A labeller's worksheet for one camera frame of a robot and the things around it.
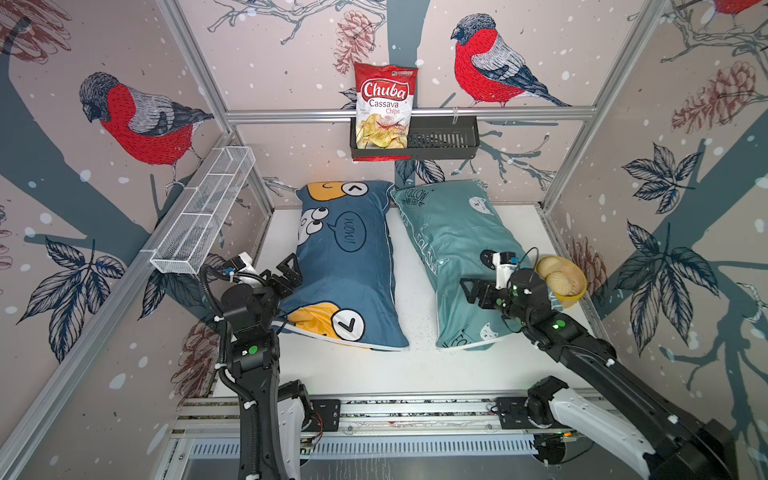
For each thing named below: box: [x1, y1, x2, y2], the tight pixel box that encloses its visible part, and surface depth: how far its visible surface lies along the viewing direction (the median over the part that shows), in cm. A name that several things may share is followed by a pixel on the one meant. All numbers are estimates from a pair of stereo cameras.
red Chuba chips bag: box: [353, 62, 419, 162], surface depth 86 cm
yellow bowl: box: [536, 255, 587, 308], surface depth 95 cm
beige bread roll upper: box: [537, 256, 568, 279], surface depth 96 cm
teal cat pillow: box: [390, 179, 532, 350], surface depth 93 cm
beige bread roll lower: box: [546, 271, 580, 295], surface depth 94 cm
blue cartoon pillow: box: [272, 181, 409, 351], surface depth 87 cm
